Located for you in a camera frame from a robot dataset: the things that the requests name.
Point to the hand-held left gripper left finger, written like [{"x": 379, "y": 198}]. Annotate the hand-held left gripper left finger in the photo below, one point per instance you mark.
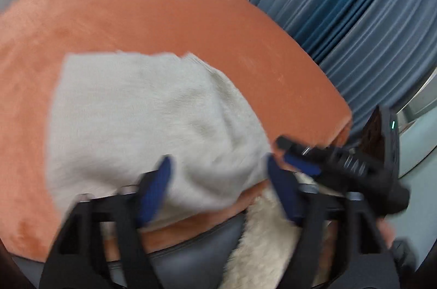
[{"x": 155, "y": 193}]

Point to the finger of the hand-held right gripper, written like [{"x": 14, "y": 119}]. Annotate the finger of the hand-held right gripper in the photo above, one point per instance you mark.
[
  {"x": 304, "y": 165},
  {"x": 293, "y": 145}
]

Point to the grey leather bed frame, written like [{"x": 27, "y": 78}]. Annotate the grey leather bed frame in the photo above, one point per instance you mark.
[{"x": 191, "y": 258}]

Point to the blue curtain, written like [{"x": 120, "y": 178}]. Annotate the blue curtain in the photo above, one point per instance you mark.
[{"x": 341, "y": 9}]

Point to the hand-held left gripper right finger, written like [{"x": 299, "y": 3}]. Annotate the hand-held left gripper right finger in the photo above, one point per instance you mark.
[{"x": 285, "y": 193}]

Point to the white fluffy rug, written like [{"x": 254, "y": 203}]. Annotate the white fluffy rug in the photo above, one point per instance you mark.
[{"x": 263, "y": 248}]

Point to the orange plush blanket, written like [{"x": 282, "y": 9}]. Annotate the orange plush blanket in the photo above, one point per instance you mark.
[{"x": 170, "y": 19}]

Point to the grey sweater with black hearts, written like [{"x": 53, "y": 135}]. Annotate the grey sweater with black hearts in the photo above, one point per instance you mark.
[{"x": 146, "y": 125}]

